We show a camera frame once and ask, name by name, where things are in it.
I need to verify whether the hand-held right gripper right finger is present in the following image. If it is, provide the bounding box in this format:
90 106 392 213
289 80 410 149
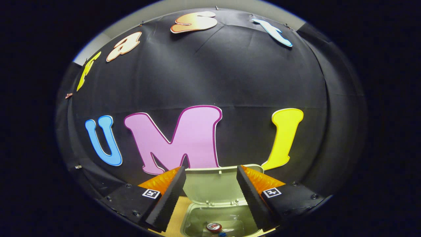
236 165 333 231

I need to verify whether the black backdrop cloth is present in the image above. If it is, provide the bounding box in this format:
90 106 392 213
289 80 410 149
54 8 367 211

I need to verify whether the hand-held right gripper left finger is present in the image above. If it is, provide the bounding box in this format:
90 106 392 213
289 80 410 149
99 166 186 232

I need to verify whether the pale green desktop garbage bin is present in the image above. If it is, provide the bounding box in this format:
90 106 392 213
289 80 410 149
180 164 264 237

